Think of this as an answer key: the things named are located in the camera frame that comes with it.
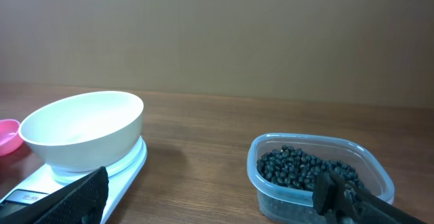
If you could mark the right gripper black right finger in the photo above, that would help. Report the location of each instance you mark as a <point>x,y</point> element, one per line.
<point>340,201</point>

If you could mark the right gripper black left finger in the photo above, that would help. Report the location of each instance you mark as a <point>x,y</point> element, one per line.
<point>82,201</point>

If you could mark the pink scoop with blue handle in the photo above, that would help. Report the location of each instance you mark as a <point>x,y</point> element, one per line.
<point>10,138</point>

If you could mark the white digital kitchen scale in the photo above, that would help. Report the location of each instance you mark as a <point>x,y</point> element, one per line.
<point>47,180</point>

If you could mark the white bowl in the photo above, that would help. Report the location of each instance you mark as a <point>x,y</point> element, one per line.
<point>85,131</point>

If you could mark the black beans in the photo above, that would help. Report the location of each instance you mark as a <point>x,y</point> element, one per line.
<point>296,169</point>

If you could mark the clear plastic container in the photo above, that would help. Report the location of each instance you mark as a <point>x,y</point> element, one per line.
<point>285,205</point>

